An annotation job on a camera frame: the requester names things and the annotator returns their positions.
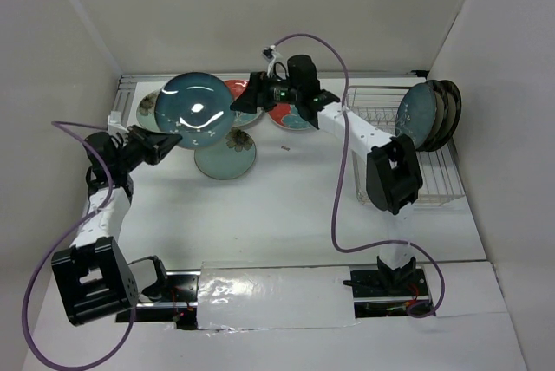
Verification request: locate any red floral plate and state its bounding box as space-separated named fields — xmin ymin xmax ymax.
xmin=225 ymin=79 xmax=263 ymax=127
xmin=268 ymin=103 xmax=312 ymax=131

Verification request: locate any dark blue plate front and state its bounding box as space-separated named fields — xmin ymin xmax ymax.
xmin=395 ymin=83 xmax=437 ymax=148

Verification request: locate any brown rim plate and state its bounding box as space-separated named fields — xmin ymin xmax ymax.
xmin=420 ymin=80 xmax=450 ymax=152
xmin=437 ymin=80 xmax=462 ymax=148

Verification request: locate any mint plate back left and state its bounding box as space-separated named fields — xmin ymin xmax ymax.
xmin=136 ymin=90 xmax=160 ymax=133

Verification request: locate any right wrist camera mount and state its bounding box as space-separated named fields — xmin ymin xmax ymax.
xmin=262 ymin=44 xmax=283 ymax=76

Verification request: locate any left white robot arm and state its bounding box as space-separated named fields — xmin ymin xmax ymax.
xmin=51 ymin=126 xmax=182 ymax=326

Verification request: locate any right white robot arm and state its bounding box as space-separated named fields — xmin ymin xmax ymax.
xmin=231 ymin=48 xmax=422 ymax=295

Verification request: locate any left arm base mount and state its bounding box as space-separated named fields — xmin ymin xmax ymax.
xmin=134 ymin=270 xmax=200 ymax=330

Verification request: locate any mint plate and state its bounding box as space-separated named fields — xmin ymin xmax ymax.
xmin=136 ymin=90 xmax=160 ymax=133
xmin=194 ymin=128 xmax=257 ymax=180

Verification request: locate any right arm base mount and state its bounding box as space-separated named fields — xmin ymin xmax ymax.
xmin=343 ymin=257 xmax=434 ymax=319

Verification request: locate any mint plate centre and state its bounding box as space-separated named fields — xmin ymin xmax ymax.
xmin=194 ymin=128 xmax=257 ymax=180

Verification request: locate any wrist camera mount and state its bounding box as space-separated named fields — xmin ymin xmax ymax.
xmin=262 ymin=44 xmax=283 ymax=76
xmin=107 ymin=111 xmax=127 ymax=136

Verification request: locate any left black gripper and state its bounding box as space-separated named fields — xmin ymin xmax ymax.
xmin=115 ymin=124 xmax=181 ymax=172

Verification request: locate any wire dish rack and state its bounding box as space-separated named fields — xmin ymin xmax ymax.
xmin=347 ymin=85 xmax=466 ymax=207

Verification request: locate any purple cable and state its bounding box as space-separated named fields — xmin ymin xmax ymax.
xmin=271 ymin=33 xmax=446 ymax=318
xmin=21 ymin=120 xmax=138 ymax=368

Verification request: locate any dark blue plate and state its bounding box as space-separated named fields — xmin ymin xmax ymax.
xmin=154 ymin=72 xmax=235 ymax=149
xmin=395 ymin=83 xmax=437 ymax=148

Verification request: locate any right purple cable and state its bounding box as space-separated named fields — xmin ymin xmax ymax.
xmin=271 ymin=33 xmax=446 ymax=318

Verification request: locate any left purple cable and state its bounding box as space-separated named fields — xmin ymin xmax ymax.
xmin=21 ymin=120 xmax=138 ymax=368

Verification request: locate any white taped cover panel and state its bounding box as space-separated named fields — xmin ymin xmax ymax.
xmin=197 ymin=266 xmax=356 ymax=331

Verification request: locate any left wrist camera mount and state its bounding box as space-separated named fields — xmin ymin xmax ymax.
xmin=107 ymin=111 xmax=127 ymax=136

